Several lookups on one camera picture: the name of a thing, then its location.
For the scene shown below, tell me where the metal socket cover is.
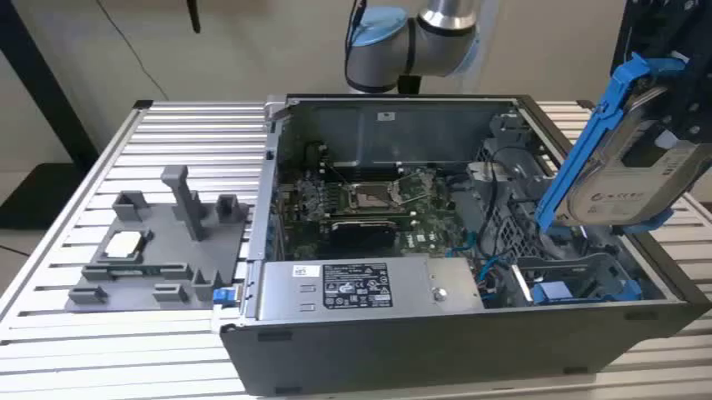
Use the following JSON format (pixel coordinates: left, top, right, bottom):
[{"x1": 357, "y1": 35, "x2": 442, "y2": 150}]
[{"x1": 390, "y1": 170, "x2": 441, "y2": 201}]

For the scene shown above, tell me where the long black case wire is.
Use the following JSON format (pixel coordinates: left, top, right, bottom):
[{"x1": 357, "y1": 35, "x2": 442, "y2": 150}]
[{"x1": 476, "y1": 144, "x2": 538, "y2": 258}]

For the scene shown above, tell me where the grey parts rack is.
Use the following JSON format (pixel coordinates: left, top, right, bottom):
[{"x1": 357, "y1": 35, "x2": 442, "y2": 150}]
[{"x1": 64, "y1": 164, "x2": 252, "y2": 313}]

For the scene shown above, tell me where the green motherboard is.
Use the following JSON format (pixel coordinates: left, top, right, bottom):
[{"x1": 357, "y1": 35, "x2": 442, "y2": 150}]
[{"x1": 276, "y1": 162, "x2": 476, "y2": 263}]

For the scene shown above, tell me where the black RAM slot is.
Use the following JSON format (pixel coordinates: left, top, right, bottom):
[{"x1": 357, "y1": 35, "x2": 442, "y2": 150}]
[
  {"x1": 319, "y1": 169, "x2": 405, "y2": 176},
  {"x1": 319, "y1": 173, "x2": 405, "y2": 180},
  {"x1": 319, "y1": 160, "x2": 405, "y2": 167},
  {"x1": 319, "y1": 165, "x2": 405, "y2": 172}
]

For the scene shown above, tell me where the CPU socket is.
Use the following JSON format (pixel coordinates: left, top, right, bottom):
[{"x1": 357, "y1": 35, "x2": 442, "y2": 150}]
[{"x1": 345, "y1": 182, "x2": 401, "y2": 214}]

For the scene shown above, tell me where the thin black wall cable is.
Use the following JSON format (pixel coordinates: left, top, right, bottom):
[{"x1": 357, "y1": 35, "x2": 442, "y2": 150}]
[{"x1": 95, "y1": 0, "x2": 170, "y2": 102}]

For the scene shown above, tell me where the blue carrier in bay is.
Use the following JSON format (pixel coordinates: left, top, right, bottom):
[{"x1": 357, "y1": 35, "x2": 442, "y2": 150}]
[{"x1": 530, "y1": 277, "x2": 645, "y2": 308}]

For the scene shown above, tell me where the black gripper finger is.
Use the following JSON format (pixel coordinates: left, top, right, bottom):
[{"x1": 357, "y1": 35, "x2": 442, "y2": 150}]
[{"x1": 655, "y1": 57, "x2": 712, "y2": 146}]

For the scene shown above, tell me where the dark grey PC case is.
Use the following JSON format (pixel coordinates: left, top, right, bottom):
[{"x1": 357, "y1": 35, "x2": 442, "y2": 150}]
[{"x1": 214, "y1": 92, "x2": 704, "y2": 396}]

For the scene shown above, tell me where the dark stand post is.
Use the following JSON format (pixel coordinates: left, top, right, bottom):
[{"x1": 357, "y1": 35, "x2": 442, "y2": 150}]
[{"x1": 0, "y1": 0, "x2": 103, "y2": 168}]

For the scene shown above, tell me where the blue data wire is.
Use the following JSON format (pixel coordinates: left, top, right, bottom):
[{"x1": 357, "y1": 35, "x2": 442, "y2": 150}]
[{"x1": 447, "y1": 241, "x2": 505, "y2": 289}]

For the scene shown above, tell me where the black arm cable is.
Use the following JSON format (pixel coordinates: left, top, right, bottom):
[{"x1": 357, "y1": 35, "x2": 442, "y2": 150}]
[{"x1": 345, "y1": 0, "x2": 373, "y2": 49}]

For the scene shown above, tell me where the silver CPU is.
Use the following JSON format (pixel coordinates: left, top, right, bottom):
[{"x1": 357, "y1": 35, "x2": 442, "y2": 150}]
[{"x1": 103, "y1": 231, "x2": 147, "y2": 258}]

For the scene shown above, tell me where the thin wire locking lever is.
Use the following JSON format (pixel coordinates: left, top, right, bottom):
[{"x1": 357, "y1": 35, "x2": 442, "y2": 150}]
[{"x1": 325, "y1": 160, "x2": 353, "y2": 187}]

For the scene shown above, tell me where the green RAM stick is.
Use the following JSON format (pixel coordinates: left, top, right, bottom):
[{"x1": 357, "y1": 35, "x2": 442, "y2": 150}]
[{"x1": 108, "y1": 266, "x2": 188, "y2": 278}]

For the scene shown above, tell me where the hard disk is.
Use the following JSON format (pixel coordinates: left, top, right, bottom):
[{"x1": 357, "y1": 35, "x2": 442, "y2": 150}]
[{"x1": 534, "y1": 50, "x2": 712, "y2": 233}]

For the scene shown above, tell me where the black stand base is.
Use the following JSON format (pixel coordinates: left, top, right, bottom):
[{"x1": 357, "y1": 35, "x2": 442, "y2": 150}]
[{"x1": 0, "y1": 162, "x2": 80, "y2": 230}]

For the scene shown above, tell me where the grey board heatsink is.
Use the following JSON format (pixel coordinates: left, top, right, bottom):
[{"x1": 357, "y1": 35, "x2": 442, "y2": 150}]
[{"x1": 297, "y1": 178, "x2": 330, "y2": 220}]

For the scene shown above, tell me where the black hanging rod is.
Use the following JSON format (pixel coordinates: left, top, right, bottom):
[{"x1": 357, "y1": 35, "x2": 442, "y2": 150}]
[{"x1": 184, "y1": 0, "x2": 203, "y2": 34}]

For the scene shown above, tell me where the silver power supply unit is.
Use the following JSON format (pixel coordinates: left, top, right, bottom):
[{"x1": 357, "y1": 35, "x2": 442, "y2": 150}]
[{"x1": 256, "y1": 256, "x2": 484, "y2": 323}]

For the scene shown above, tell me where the grey metal disk bay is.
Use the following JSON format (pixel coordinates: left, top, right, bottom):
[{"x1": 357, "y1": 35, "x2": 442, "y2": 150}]
[{"x1": 465, "y1": 111, "x2": 669, "y2": 310}]

